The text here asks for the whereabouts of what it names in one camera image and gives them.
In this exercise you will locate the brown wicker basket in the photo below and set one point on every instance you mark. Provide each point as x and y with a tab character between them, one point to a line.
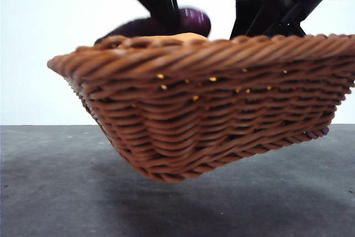
208	123

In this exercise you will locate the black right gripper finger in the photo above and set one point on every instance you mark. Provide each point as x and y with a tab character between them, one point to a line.
288	29
244	15

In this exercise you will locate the brown potato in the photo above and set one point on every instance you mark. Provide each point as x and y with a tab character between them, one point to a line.
183	36

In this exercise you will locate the purple eggplant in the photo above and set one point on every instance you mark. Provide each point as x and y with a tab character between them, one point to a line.
194	20

